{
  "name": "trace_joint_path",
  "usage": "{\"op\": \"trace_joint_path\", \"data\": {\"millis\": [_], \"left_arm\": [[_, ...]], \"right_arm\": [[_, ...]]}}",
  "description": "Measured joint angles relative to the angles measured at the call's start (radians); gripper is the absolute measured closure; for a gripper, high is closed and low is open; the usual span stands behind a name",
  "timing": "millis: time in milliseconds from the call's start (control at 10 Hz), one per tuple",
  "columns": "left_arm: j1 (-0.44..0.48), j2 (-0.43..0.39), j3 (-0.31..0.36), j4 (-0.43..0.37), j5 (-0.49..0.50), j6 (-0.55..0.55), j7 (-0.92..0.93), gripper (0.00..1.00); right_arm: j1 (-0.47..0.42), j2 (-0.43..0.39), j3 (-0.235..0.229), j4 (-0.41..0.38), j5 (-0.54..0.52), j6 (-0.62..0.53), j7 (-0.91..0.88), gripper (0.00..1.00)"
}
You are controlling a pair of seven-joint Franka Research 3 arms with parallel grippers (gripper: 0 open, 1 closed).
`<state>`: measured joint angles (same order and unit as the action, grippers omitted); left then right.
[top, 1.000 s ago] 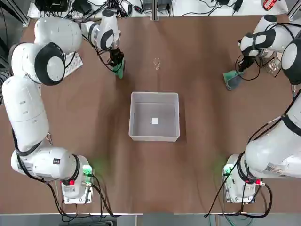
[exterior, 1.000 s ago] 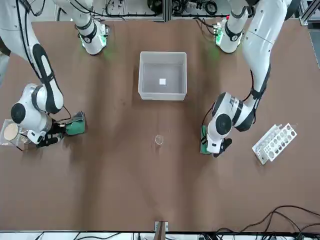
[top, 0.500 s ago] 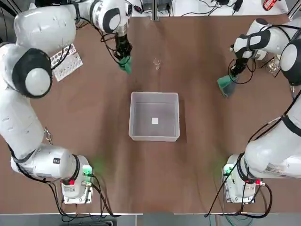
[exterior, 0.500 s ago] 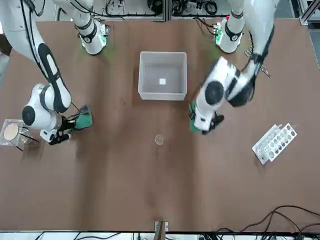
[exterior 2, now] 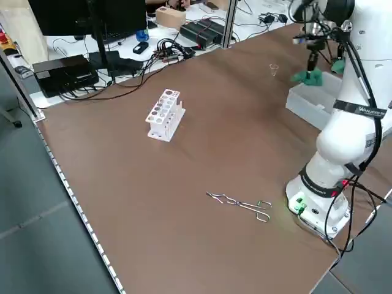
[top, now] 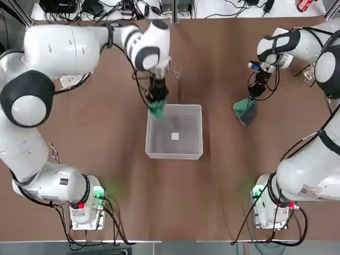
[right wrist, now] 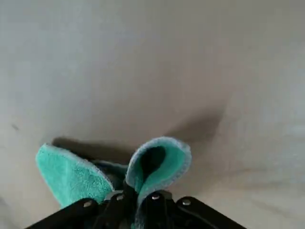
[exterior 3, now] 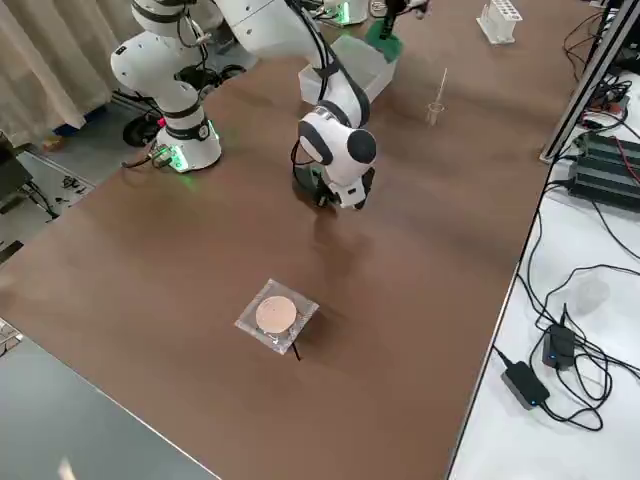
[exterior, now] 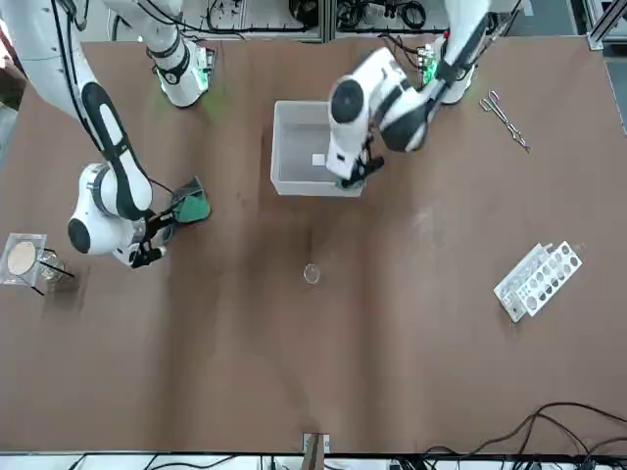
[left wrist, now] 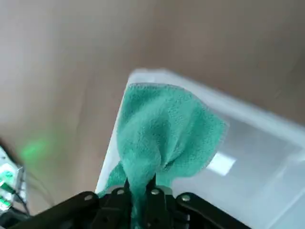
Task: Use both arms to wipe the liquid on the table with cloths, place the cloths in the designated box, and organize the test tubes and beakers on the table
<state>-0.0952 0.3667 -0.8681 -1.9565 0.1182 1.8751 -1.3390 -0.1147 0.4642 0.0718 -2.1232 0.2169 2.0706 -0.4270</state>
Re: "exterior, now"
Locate green cloth with grey back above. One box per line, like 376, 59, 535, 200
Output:
169, 176, 213, 224

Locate metal crucible tongs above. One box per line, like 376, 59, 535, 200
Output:
479, 90, 533, 154

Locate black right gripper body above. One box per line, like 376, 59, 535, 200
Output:
144, 209, 173, 245

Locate aluminium frame post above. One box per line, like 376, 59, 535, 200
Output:
301, 431, 332, 470
317, 0, 339, 44

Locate grey plastic box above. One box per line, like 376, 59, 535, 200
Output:
270, 100, 369, 199

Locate aluminium frame rail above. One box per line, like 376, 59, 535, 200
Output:
585, 0, 627, 51

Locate black tripod stand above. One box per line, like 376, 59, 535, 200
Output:
32, 261, 76, 297

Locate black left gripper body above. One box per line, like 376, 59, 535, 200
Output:
361, 139, 386, 173

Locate long black table cable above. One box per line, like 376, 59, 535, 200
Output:
423, 400, 627, 470

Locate glass alcohol burner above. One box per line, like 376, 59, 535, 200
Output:
38, 248, 68, 284

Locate white test tube rack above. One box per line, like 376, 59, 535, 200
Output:
493, 239, 584, 324

